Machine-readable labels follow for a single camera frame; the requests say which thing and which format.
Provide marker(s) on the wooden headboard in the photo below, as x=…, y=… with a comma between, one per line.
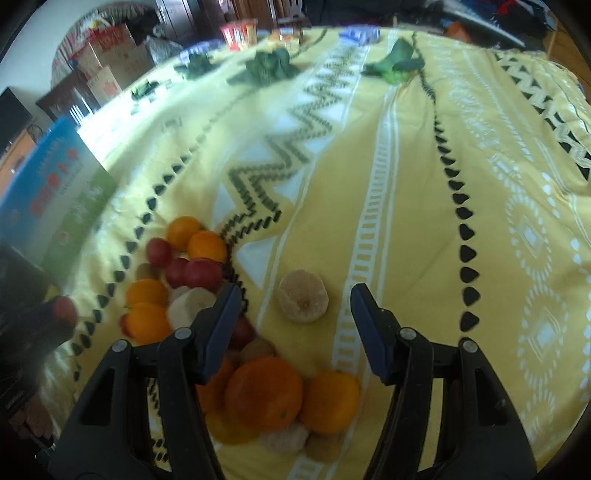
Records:
x=570, y=64

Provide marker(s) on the brown wooden wardrobe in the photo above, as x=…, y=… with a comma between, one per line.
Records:
x=207, y=11

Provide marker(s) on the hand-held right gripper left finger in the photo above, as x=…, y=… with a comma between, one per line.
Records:
x=221, y=332

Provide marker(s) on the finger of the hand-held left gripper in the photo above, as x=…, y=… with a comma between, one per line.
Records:
x=46, y=330

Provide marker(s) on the orange snack packet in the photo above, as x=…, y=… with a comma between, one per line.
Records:
x=286, y=38

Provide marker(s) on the silver bag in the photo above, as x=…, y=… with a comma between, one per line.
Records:
x=162, y=48

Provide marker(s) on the cardboard box with red print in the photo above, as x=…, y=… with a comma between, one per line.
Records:
x=120, y=48

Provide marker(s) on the blue green printed box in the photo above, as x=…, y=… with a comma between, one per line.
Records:
x=55, y=194

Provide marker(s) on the blue white packet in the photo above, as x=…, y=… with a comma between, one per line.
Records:
x=359, y=35

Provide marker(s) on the dark wooden cabinet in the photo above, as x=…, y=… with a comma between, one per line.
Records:
x=69, y=99

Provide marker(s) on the pile of clothes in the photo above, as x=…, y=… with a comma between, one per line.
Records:
x=498, y=16

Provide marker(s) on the peeled pale orange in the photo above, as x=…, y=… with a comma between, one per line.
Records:
x=302, y=295

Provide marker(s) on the red cherry tomato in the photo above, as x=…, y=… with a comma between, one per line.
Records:
x=64, y=308

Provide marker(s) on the pile of red white bags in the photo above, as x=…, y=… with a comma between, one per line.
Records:
x=87, y=32

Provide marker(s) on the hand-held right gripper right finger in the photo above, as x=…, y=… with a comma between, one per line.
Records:
x=371, y=337

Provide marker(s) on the person's left hand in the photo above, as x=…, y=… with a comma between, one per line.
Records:
x=34, y=422

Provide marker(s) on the black screen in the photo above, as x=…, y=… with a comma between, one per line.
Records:
x=14, y=120

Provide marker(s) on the yellow printed blanket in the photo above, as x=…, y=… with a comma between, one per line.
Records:
x=392, y=207

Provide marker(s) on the pile of oranges and tomatoes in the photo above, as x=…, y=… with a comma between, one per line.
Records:
x=263, y=397

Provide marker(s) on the red snack packet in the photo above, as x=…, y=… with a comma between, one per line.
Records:
x=239, y=33

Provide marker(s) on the small cardboard box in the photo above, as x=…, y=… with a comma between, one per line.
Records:
x=105, y=85

